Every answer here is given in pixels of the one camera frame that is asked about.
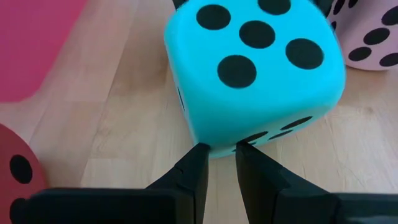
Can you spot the large teal foam die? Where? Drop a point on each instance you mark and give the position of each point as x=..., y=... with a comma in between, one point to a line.
x=217, y=102

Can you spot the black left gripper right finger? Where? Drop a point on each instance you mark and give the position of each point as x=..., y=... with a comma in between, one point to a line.
x=273, y=199

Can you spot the large pink foam die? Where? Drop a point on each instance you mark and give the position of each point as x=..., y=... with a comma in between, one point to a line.
x=348, y=28

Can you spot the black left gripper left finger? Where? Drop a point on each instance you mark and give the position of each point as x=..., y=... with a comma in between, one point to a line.
x=174, y=202

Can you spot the pink translucent plastic bin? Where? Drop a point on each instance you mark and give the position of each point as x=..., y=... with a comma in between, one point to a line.
x=31, y=46

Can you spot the large red foam die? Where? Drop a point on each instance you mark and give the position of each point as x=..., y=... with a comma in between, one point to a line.
x=9, y=140

